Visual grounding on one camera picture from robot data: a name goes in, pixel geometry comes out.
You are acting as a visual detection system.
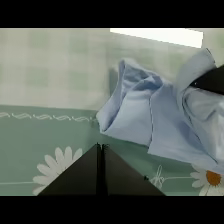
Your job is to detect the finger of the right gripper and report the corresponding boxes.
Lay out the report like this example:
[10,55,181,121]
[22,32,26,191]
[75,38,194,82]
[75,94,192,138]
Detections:
[189,64,224,96]

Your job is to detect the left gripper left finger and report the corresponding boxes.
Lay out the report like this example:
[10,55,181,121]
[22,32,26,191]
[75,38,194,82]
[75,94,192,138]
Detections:
[37,142,102,197]

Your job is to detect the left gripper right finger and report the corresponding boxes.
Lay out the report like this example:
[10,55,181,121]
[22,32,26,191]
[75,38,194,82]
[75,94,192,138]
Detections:
[101,143,166,197]

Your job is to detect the light blue shirt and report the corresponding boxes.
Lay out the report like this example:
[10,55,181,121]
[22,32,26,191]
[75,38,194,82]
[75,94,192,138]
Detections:
[95,48,224,176]

